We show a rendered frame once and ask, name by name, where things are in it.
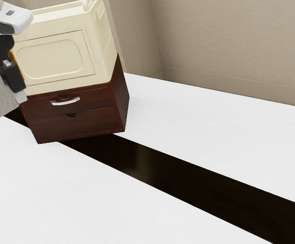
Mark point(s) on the cream box with lid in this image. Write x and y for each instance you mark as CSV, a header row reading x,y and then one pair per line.
x,y
61,56

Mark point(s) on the dark wooden drawer cabinet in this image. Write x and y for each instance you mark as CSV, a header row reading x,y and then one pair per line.
x,y
73,122

